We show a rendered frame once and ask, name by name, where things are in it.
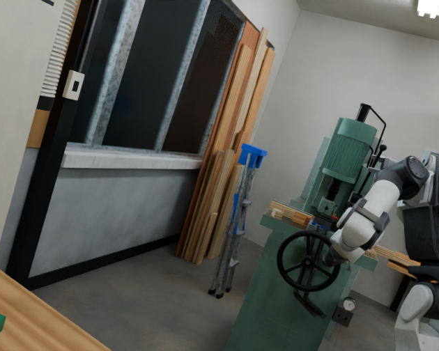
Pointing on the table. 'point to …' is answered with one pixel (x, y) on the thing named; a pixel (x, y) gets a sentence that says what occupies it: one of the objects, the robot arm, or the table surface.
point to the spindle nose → (333, 189)
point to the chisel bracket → (326, 205)
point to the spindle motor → (349, 150)
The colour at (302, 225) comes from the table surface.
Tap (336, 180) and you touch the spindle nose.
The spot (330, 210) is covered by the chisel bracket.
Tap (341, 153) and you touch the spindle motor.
